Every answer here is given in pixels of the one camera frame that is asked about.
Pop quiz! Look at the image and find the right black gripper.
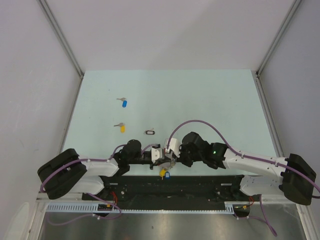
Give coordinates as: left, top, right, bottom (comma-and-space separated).
172, 143, 204, 168

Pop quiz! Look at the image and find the red-handled metal key holder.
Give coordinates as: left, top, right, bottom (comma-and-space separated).
162, 148, 177, 170

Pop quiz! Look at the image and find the key with black tag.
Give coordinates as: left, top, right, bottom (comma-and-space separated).
144, 128, 156, 135

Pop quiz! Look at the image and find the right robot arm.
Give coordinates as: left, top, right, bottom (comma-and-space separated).
178, 132, 317, 206

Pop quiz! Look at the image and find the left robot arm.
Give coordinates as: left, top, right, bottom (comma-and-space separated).
37, 139, 168, 200

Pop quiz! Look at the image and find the yellow tag on holder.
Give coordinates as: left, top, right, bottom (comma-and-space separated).
159, 168, 167, 179

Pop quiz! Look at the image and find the blue tag on holder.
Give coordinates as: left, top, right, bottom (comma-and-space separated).
164, 171, 171, 179

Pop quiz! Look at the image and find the key with yellow tag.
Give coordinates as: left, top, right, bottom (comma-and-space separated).
114, 122, 126, 133

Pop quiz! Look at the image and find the key with blue tag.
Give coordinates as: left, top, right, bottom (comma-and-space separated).
117, 97, 128, 108

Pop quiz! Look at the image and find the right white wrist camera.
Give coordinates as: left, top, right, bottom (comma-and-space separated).
164, 138, 181, 158

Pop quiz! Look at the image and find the white slotted cable duct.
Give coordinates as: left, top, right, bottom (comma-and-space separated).
46, 202, 237, 216

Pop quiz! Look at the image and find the right aluminium corner post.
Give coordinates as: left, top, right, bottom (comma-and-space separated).
255, 0, 304, 76

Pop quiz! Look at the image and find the aluminium corner post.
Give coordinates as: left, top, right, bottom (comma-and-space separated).
36, 0, 84, 79
255, 0, 304, 76

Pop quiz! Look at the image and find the left aluminium corner post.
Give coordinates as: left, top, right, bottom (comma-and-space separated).
36, 0, 84, 79

